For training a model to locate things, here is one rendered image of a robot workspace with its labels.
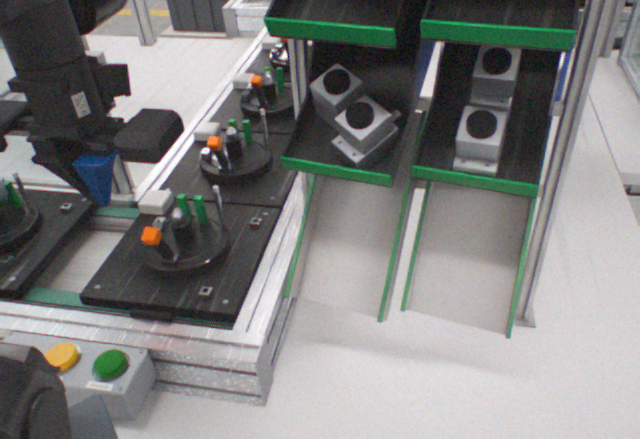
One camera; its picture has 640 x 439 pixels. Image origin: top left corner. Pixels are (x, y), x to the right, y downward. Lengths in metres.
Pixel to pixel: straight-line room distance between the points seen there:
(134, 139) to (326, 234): 0.35
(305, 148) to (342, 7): 0.17
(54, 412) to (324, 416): 0.40
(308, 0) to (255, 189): 0.48
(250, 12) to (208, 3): 0.83
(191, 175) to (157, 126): 0.58
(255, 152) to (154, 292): 0.36
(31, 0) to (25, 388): 0.29
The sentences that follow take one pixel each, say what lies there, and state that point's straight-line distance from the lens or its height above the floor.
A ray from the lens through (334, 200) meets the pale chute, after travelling 0.75.
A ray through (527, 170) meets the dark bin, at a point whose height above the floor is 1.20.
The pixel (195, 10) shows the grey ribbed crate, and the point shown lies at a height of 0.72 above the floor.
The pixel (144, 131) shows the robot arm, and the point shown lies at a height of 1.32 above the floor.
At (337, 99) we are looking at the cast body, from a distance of 0.61.
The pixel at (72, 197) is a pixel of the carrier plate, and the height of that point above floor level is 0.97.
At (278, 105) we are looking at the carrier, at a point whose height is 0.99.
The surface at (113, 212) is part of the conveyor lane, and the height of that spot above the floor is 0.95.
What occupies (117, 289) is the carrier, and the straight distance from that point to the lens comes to 0.87.
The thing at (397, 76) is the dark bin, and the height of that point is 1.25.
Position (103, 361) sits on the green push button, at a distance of 0.79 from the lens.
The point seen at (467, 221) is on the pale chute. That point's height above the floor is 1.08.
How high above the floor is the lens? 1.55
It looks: 37 degrees down
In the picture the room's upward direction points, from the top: 4 degrees counter-clockwise
